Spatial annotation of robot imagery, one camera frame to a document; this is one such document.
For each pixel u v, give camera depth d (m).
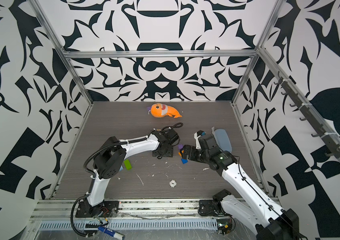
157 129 1.05
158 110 1.05
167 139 0.72
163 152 0.80
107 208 0.73
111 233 0.67
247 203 0.46
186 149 0.69
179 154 0.91
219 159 0.54
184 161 0.91
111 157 0.55
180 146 0.76
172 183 0.83
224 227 0.71
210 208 0.74
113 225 0.71
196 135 0.73
